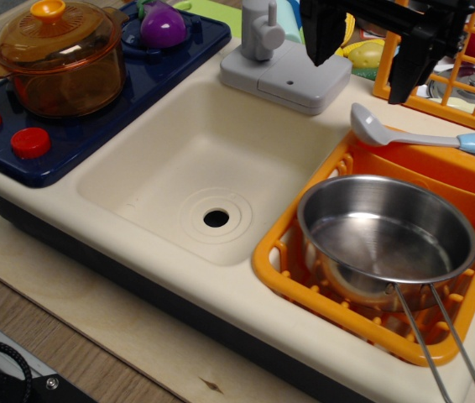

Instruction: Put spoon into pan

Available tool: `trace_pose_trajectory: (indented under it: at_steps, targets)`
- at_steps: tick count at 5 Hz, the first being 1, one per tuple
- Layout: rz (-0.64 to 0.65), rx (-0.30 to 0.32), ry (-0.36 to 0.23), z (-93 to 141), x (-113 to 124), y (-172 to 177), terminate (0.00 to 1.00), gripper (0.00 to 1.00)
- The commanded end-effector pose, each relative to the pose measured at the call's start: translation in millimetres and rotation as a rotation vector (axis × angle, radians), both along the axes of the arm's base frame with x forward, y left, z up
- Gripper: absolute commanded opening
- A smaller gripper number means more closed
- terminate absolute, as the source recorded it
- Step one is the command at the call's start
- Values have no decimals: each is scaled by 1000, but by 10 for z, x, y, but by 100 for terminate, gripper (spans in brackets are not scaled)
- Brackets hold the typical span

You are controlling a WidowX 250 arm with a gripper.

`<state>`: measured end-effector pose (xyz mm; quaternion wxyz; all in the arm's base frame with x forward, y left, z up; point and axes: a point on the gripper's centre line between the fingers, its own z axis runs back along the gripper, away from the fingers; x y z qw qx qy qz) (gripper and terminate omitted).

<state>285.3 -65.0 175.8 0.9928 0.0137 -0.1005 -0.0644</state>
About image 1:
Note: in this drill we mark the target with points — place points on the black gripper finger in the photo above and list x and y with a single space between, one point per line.
323 34
416 58

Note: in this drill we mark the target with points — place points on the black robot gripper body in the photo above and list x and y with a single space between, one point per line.
446 17

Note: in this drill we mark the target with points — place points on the grey spoon with blue handle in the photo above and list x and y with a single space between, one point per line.
371 131

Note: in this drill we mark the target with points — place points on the stainless steel pan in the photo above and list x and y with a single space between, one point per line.
390 245

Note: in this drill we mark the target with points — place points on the yellow toy corn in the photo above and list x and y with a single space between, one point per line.
349 30

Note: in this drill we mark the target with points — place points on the teal toy cup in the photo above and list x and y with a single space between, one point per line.
288 17

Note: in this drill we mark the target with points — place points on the yellow green toy potato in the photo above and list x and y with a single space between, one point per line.
365 54

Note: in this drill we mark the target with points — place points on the grey toy faucet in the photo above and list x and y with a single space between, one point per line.
269 66

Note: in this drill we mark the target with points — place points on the steel pot lid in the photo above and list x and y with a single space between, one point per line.
461 86

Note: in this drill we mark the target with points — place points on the green cutting board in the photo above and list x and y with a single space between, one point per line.
210 9

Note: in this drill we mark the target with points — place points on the purple toy eggplant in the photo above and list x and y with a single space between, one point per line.
161 25

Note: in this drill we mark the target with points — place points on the orange plastic dish rack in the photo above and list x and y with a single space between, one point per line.
286 264

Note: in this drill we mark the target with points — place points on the cream toy kitchen sink unit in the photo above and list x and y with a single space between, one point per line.
185 194

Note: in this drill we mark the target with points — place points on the amber transparent pot with lid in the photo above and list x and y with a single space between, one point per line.
64 59

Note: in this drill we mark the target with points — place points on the red stove knob right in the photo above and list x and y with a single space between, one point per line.
30 143

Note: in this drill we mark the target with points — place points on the dark blue toy stove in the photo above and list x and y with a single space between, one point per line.
150 75

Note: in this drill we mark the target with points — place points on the black bracket with screw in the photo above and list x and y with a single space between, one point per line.
55 389

